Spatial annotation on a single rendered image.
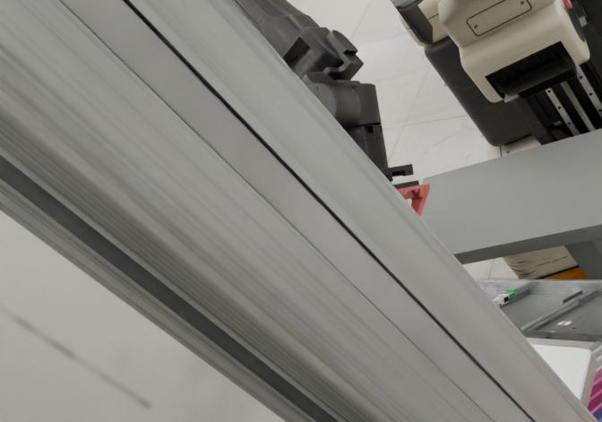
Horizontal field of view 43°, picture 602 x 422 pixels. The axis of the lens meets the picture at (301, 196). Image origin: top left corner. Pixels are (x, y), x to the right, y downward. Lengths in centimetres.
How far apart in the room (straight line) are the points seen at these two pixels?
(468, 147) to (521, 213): 122
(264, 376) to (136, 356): 13
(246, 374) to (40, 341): 12
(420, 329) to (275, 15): 85
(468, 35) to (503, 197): 34
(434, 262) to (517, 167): 148
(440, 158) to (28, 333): 257
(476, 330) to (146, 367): 15
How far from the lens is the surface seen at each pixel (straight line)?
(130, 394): 28
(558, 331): 104
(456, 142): 280
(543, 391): 20
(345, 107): 88
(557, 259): 202
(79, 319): 27
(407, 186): 90
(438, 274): 16
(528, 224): 152
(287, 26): 98
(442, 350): 16
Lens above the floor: 166
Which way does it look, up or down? 32 degrees down
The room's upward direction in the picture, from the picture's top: 45 degrees counter-clockwise
